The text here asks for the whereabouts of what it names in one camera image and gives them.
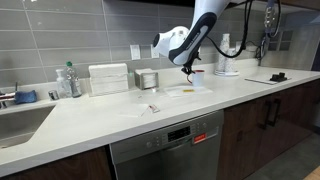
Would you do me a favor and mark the small metal cup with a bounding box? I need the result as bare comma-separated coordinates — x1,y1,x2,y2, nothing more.
48,90,59,100

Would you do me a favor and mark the dark wood cabinet door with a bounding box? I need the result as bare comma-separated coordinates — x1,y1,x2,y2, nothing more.
217,80,320,180

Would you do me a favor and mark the small sugar packet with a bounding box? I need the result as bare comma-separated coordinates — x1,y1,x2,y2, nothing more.
149,105,160,113

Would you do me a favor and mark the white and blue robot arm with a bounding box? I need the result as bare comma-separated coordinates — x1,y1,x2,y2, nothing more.
153,0,231,75

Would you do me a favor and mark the clear soap dispenser bottle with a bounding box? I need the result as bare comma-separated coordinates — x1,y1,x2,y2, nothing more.
56,69,67,98

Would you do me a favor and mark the metal napkin dispenser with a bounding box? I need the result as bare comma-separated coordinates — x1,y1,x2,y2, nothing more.
134,68,159,90

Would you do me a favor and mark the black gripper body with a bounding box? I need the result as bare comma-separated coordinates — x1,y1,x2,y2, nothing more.
181,64,193,75

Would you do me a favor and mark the white light switch plate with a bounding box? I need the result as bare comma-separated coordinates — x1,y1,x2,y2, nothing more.
130,45,141,60

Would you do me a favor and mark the short patterned paper cup stack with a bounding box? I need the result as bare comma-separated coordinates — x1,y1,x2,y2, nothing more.
225,48,236,72

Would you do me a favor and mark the clear plastic water bottle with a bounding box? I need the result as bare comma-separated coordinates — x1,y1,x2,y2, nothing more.
66,61,82,98

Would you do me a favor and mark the stainless steel dishwasher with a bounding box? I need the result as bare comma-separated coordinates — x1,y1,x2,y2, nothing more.
110,110,224,180

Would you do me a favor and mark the white cup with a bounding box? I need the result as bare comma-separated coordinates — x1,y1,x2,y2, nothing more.
192,72,205,87

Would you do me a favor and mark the white wall outlet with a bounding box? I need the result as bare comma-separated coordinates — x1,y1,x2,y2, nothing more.
150,44,160,58

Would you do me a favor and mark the blue sponge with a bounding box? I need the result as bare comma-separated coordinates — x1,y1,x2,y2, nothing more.
14,90,37,104

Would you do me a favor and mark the black object on board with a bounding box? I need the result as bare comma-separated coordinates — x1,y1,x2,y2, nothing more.
270,72,287,82

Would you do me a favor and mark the tall patterned paper cup stack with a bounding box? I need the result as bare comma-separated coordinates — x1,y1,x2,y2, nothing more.
217,33,230,72

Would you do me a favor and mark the white round cup tray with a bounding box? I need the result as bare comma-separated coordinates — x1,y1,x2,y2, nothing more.
215,70,240,76

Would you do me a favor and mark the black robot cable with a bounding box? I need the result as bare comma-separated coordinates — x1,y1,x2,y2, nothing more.
206,0,283,59

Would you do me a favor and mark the stack of white paper towels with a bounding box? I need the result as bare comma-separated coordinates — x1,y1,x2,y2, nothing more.
88,63,129,95

